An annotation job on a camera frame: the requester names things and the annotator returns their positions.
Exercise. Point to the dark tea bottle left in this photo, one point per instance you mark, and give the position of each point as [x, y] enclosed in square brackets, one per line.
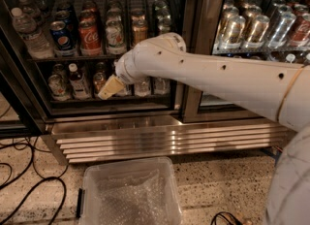
[79, 82]

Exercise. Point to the blue pepsi can front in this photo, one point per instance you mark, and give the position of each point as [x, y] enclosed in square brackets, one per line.
[64, 44]

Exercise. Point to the gold soda can middle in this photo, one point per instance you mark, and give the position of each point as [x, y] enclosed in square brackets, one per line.
[140, 30]

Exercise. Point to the clear water bottle bottom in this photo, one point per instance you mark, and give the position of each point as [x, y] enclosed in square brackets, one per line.
[143, 87]

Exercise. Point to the green silver soda can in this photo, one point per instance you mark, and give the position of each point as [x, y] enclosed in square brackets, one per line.
[164, 26]

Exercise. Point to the silver can right fridge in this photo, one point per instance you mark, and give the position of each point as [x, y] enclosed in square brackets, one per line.
[276, 37]

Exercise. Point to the clear water bottle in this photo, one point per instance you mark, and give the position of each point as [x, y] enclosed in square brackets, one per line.
[143, 87]
[31, 34]

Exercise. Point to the gold can right fridge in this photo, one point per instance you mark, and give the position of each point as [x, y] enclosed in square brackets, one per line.
[232, 34]

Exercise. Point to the small can bottom left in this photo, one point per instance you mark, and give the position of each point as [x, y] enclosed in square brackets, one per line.
[58, 88]

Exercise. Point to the steel fridge bottom grille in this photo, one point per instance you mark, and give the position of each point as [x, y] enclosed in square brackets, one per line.
[139, 137]

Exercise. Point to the red coke can right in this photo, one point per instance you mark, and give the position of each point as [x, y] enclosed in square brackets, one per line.
[298, 35]

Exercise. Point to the fridge centre door frame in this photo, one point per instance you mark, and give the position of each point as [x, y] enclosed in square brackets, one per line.
[200, 20]

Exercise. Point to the clear water bottle left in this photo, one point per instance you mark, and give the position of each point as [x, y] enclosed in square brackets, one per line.
[31, 34]

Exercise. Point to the green white soda can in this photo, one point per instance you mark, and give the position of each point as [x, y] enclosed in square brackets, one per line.
[115, 37]

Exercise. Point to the red coke can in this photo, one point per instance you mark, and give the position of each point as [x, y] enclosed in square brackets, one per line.
[298, 35]
[90, 41]

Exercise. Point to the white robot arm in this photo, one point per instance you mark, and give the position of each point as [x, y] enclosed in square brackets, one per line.
[277, 91]

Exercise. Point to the clear plastic storage bin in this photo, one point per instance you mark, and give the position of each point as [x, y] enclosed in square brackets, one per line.
[133, 192]

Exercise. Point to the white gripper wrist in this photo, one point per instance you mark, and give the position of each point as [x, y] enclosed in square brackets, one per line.
[123, 71]

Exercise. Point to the red coke can front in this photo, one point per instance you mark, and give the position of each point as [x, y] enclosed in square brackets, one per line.
[90, 41]

